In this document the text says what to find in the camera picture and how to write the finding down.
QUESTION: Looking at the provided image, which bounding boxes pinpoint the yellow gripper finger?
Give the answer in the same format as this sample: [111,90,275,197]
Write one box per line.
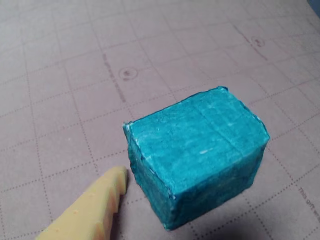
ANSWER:
[34,166,128,240]

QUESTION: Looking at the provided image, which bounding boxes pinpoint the blue block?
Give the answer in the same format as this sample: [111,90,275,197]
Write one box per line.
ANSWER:
[122,85,271,231]

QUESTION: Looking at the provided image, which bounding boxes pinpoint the brown gridded paper mat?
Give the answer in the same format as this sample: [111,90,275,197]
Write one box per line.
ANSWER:
[0,0,320,240]

